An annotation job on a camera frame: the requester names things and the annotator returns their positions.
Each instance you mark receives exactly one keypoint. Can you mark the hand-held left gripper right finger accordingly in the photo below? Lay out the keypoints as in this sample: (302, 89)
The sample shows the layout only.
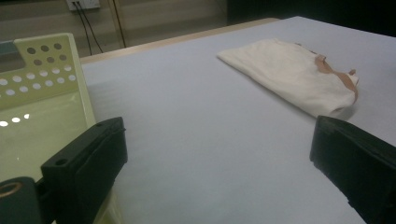
(358, 161)

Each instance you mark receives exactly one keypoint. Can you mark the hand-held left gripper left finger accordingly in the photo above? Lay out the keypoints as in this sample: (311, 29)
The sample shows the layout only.
(84, 165)

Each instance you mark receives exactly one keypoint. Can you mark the light green perforated plastic basket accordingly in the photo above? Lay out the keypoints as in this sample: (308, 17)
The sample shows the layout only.
(40, 133)

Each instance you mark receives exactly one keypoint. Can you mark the cream cloth tan trim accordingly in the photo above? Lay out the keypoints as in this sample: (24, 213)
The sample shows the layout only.
(289, 74)

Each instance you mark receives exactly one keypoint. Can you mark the white table cover sheet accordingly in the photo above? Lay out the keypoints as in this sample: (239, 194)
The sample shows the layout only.
(202, 124)

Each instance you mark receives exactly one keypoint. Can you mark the wooden table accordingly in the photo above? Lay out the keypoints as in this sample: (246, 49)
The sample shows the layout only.
(162, 43)

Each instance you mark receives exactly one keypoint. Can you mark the white wall outlet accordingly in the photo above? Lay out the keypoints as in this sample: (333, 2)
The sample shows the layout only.
(84, 3)

